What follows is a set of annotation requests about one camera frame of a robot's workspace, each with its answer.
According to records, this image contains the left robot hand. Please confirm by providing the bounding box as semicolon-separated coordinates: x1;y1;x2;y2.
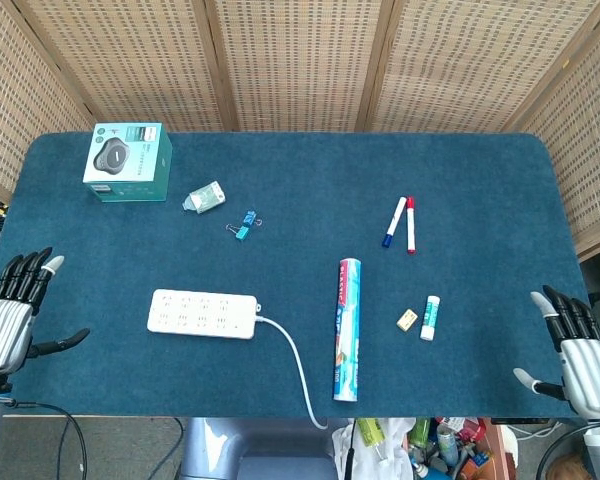
0;246;91;392

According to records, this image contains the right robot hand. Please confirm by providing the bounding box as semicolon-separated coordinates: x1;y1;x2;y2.
512;284;600;421

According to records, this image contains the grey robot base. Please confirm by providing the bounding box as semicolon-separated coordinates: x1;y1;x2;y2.
178;417;351;480

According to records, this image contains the white power strip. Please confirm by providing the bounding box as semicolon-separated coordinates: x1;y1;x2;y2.
146;288;264;341

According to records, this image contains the box of assorted clutter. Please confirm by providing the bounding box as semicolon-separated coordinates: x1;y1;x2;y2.
404;416;519;480

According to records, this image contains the white green glue stick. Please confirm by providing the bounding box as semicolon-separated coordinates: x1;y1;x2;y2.
419;295;441;342

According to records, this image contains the teal speaker product box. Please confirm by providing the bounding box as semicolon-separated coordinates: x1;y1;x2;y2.
82;122;174;204

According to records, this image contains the red capped whiteboard marker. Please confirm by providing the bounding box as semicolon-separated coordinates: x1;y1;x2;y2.
405;196;418;255

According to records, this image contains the white plastic bag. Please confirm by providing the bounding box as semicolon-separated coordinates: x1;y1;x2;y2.
331;417;417;480

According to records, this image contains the blue capped whiteboard marker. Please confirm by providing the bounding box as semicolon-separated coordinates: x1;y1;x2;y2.
380;196;408;249

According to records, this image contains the plastic wrap roll box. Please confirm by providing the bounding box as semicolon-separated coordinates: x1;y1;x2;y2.
332;257;363;403

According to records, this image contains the small green plastic packet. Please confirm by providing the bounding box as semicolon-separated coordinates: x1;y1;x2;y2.
182;181;227;215

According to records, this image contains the blue table mat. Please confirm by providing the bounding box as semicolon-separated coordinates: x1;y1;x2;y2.
0;131;595;420

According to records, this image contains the woven folding screen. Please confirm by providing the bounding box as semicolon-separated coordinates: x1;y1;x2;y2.
0;0;600;262

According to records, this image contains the black cable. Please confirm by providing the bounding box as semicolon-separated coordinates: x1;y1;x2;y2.
0;399;186;480

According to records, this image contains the white power cable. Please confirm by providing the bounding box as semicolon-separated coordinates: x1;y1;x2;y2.
253;313;328;431

